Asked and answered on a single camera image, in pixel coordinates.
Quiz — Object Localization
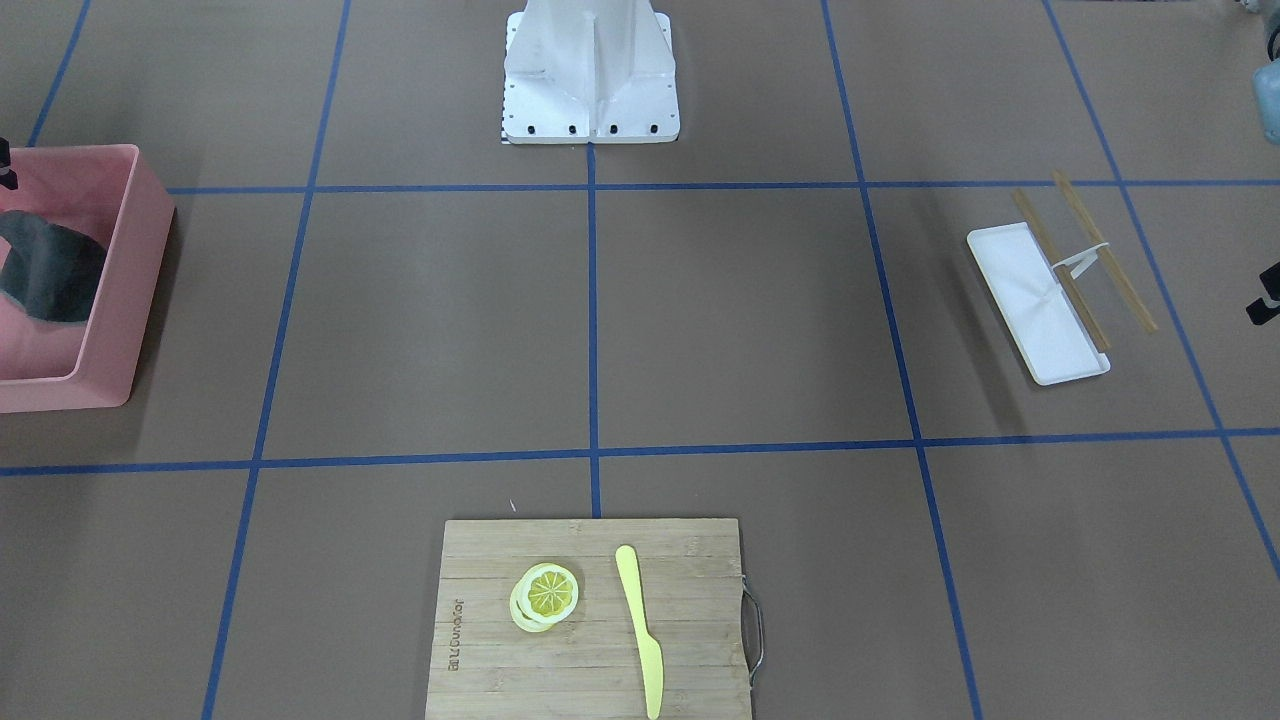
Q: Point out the yellow lemon slices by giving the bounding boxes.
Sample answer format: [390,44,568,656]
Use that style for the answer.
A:
[508,562,580,633]

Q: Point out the white rectangular tray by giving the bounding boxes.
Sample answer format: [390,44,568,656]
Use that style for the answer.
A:
[966,222,1111,386]

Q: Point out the grey cloth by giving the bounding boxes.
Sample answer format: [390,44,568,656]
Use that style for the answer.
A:
[1,210,108,325]

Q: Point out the pink plastic bin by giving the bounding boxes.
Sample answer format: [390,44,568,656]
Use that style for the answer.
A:
[1,143,175,413]

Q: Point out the wooden chopstick rack stick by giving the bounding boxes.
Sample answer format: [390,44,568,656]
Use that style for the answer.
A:
[1011,188,1111,352]

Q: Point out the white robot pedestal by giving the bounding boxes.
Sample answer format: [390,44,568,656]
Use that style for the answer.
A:
[500,1,681,145]

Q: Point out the wooden cutting board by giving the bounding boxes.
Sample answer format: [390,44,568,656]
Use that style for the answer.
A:
[425,518,753,719]

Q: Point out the yellow plastic knife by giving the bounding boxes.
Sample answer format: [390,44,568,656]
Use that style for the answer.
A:
[614,544,666,719]

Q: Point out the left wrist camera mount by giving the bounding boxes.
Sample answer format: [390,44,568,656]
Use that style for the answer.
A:
[1245,263,1280,325]

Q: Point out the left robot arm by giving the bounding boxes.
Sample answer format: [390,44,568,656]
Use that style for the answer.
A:
[1252,12,1279,146]

